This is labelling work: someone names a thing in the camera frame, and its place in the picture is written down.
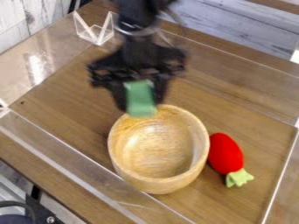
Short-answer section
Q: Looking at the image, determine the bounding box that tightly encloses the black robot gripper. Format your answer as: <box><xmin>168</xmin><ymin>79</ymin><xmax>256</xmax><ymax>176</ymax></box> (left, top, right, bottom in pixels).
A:
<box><xmin>87</xmin><ymin>35</ymin><xmax>187</xmax><ymax>111</ymax></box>

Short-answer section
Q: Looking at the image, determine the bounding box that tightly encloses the green rectangular block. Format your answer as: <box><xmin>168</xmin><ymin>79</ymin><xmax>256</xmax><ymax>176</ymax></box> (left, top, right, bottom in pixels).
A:
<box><xmin>124</xmin><ymin>80</ymin><xmax>156</xmax><ymax>117</ymax></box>

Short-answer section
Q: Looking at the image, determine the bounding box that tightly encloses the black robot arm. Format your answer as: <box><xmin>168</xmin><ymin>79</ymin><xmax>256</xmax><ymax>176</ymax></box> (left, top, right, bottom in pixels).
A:
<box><xmin>87</xmin><ymin>0</ymin><xmax>187</xmax><ymax>117</ymax></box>

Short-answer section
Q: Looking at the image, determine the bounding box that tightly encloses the brown wooden bowl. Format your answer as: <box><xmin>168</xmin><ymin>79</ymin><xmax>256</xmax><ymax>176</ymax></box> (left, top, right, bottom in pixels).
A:
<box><xmin>107</xmin><ymin>104</ymin><xmax>211</xmax><ymax>194</ymax></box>

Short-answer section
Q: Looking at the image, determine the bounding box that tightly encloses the red plush strawberry toy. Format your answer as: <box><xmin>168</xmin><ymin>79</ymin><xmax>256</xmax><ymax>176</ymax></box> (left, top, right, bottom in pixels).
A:
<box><xmin>208</xmin><ymin>133</ymin><xmax>255</xmax><ymax>187</ymax></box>

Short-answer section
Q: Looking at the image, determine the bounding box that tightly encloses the clear acrylic tray wall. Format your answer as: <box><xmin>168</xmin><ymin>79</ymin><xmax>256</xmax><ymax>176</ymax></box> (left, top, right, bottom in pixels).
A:
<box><xmin>0</xmin><ymin>17</ymin><xmax>299</xmax><ymax>224</ymax></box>

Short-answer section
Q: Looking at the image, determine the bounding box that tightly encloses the black table mount bracket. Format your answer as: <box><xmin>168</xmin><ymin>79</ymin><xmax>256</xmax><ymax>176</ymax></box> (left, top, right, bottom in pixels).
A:
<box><xmin>0</xmin><ymin>185</ymin><xmax>67</xmax><ymax>224</ymax></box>

